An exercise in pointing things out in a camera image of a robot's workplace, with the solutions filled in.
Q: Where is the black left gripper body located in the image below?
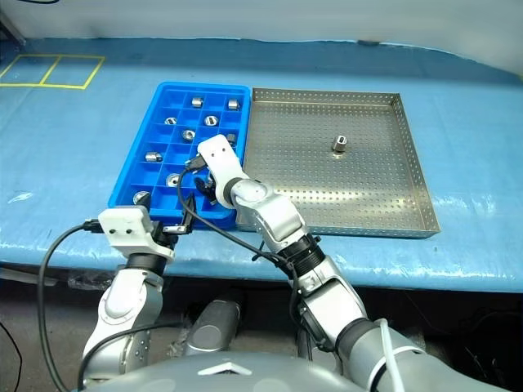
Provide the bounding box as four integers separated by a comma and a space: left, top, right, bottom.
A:
150, 220, 186, 250

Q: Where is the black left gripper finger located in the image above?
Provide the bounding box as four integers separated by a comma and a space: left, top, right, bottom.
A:
183, 192, 199, 236

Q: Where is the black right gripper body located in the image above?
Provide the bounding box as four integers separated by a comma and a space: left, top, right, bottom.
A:
194, 173, 220, 206

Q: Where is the blue compartment tray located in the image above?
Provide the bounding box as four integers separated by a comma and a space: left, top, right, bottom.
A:
106, 81, 252, 229

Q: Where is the grey rounded shape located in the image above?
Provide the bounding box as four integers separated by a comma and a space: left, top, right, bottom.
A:
186, 300, 241, 357

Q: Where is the grey robot torso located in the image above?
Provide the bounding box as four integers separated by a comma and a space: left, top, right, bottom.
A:
81, 353, 369, 392

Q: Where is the perforated metal tray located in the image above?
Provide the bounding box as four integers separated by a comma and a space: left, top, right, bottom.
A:
235, 87, 441, 240

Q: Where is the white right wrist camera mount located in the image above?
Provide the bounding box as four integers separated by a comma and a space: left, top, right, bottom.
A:
197, 136, 251, 207

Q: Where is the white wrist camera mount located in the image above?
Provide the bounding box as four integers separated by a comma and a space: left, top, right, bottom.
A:
97, 206, 176, 261
197, 136, 251, 207

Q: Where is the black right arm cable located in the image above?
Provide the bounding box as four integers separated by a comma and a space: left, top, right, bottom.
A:
177, 157, 328, 352

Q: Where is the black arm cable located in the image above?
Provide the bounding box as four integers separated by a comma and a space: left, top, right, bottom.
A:
37, 219, 108, 392
177, 157, 328, 352

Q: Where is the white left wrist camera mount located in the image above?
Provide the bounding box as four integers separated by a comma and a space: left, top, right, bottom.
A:
97, 206, 176, 261

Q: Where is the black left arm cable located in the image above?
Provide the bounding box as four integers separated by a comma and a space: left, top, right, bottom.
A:
37, 219, 108, 392

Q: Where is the black floor cable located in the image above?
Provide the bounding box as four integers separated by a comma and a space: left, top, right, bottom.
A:
0, 322, 24, 392

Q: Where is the thin white cable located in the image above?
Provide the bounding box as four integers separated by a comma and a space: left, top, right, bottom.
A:
378, 318, 409, 392

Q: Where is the dark metal frame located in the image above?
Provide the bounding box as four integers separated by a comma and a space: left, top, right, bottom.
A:
0, 7, 26, 46

